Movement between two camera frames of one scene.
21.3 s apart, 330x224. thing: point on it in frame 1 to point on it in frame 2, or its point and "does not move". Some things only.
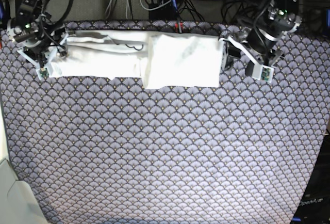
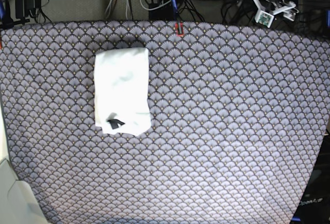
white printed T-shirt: x=162 y=61 to x=121 y=91
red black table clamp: x=179 y=27 does not move
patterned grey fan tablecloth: x=96 y=150 does not move
